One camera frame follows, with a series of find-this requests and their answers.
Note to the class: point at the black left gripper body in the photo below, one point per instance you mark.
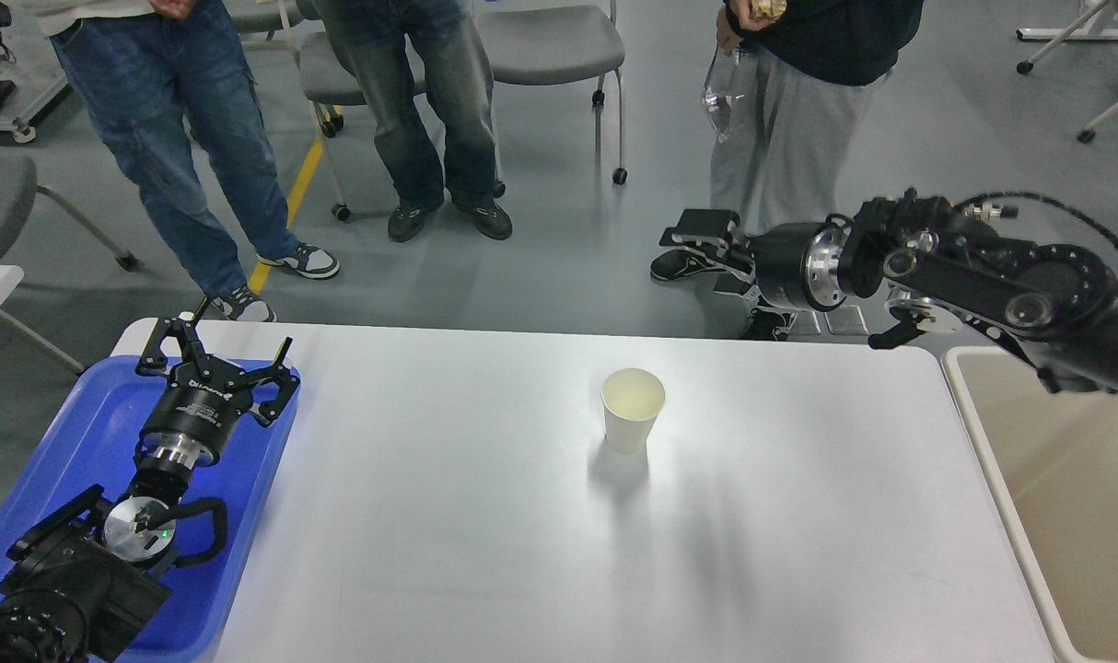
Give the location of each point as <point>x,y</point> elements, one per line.
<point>192,422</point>

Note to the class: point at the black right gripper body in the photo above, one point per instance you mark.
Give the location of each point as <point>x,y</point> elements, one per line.
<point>798,266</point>

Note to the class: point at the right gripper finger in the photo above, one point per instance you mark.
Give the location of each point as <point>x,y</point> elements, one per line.
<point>715,233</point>
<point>685,264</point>

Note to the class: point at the white paper cup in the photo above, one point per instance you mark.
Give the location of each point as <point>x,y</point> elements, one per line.
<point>631,398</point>

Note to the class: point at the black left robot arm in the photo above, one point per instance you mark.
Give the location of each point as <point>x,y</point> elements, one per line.
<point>126,534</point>

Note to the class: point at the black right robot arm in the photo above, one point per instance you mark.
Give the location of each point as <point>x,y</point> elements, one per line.
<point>1053,306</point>

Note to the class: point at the blue plastic tray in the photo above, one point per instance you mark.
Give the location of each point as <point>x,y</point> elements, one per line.
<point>92,441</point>

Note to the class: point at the person in grey sweatpants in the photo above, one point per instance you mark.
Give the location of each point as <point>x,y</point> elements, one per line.
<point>806,80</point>

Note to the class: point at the clear plastic food container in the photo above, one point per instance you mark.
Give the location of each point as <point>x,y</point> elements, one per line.
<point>727,92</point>

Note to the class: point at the crumpled paper ball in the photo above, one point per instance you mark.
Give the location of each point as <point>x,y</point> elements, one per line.
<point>769,10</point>

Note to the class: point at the grey chair far left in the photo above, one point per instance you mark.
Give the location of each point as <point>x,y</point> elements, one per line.
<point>19,185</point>

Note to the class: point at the grey chair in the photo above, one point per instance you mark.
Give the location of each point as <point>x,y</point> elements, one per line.
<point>338,69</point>
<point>552,46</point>
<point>19,185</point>

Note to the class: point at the grey chair middle right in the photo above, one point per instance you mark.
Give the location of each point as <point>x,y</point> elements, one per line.
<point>552,46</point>

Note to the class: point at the person in blue jeans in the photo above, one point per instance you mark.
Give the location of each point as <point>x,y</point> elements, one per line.
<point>158,78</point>

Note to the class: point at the grey chair middle left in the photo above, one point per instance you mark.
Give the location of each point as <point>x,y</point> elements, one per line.
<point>338,69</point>

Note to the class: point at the beige plastic bin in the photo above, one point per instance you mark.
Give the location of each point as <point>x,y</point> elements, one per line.
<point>1051,462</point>

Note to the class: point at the person in faded jeans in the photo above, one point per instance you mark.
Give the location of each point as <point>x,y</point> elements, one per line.
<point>421,110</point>

